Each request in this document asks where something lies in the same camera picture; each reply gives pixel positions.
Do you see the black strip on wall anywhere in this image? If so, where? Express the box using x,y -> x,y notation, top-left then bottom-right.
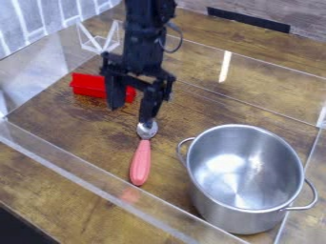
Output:
205,7 -> 290,33

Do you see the pink handled metal spoon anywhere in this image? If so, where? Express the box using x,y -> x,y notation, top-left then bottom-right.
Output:
129,120 -> 157,186

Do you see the clear acrylic barrier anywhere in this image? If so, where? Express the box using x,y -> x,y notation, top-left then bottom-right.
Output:
0,18 -> 326,244

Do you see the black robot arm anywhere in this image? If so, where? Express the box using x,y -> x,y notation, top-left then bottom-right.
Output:
100,0 -> 176,128

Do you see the red plastic block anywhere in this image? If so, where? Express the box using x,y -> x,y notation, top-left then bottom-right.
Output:
69,72 -> 136,103

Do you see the stainless steel pot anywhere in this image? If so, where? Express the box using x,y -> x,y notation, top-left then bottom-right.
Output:
176,124 -> 315,234

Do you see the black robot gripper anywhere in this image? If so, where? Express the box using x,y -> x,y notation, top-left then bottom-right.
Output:
100,23 -> 176,128

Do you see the black cable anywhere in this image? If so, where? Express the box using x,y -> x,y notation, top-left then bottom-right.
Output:
156,20 -> 184,54

